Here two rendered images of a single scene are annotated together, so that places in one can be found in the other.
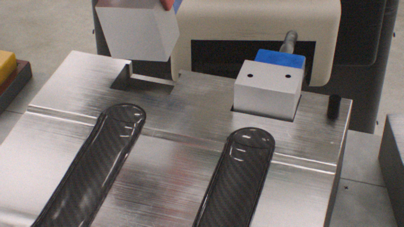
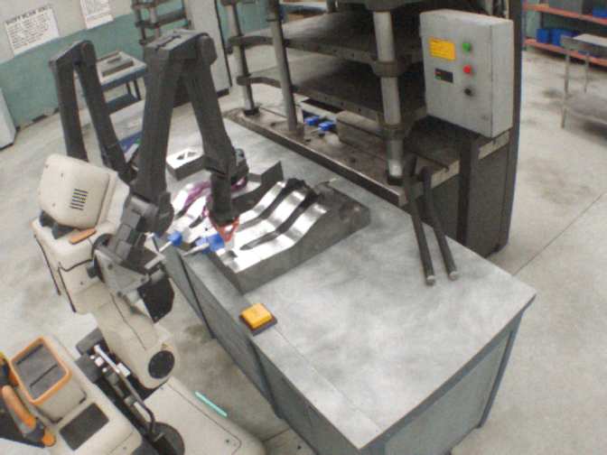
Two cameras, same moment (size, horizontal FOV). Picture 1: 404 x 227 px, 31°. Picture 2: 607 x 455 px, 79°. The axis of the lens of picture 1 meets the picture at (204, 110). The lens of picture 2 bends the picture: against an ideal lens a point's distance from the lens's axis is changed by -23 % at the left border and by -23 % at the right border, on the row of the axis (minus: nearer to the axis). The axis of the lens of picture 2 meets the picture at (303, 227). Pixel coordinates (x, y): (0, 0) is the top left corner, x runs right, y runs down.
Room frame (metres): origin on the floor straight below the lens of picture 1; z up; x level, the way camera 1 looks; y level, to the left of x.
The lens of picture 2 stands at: (1.16, 0.98, 1.73)
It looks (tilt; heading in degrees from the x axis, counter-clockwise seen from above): 35 degrees down; 224
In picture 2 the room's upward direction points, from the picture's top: 10 degrees counter-clockwise
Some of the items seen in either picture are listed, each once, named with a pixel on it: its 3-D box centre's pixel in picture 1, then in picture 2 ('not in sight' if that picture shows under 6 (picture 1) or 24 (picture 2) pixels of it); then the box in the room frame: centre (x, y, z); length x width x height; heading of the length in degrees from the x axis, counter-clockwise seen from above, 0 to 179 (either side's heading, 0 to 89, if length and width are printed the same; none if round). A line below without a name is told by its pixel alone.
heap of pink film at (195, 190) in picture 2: not in sight; (213, 188); (0.27, -0.29, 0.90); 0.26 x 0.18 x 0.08; 0
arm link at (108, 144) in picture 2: not in sight; (98, 108); (0.63, -0.27, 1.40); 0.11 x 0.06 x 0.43; 89
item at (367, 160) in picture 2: not in sight; (366, 121); (-0.73, -0.24, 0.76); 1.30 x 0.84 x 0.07; 73
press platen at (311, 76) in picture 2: not in sight; (365, 88); (-0.73, -0.23, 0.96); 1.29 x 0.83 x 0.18; 73
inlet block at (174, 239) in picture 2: not in sight; (172, 240); (0.53, -0.23, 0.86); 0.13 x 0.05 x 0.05; 0
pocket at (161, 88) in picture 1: (148, 95); (230, 261); (0.52, 0.05, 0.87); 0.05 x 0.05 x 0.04; 73
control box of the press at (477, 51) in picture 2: not in sight; (466, 197); (-0.32, 0.48, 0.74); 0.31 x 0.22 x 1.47; 73
